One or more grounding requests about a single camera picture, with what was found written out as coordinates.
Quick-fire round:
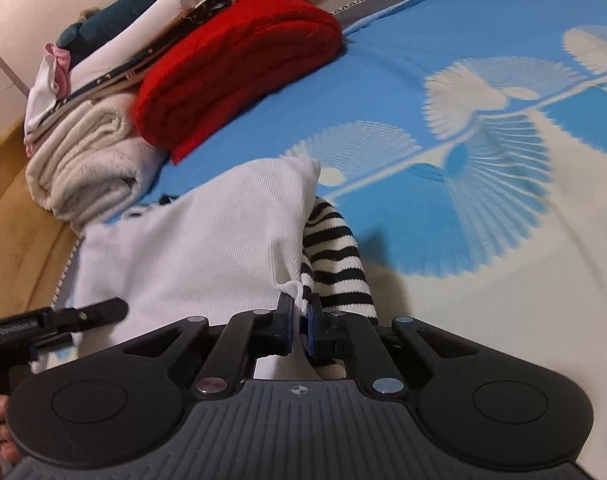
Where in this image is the white black-striped small garment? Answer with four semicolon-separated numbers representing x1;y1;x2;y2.
53;156;380;382

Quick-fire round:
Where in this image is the folded beige fleece cloth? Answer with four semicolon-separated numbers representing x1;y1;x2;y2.
25;108;167;231

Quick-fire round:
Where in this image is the folded red cloth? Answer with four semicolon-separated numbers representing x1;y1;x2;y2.
136;0;346;165

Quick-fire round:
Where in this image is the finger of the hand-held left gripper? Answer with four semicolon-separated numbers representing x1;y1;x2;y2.
51;297;130;335

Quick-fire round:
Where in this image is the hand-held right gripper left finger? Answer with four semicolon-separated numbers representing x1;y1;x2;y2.
118;292;294;402

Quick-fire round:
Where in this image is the pink cloth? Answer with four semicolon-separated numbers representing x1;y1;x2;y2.
25;42;75;157

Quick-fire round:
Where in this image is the wooden bed frame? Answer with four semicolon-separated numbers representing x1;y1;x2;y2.
0;125;86;317

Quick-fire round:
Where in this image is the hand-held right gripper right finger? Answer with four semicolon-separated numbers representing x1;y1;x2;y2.
306;294;486;402

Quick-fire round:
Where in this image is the blue and white patterned blanket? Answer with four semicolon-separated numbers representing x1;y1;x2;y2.
103;0;607;411

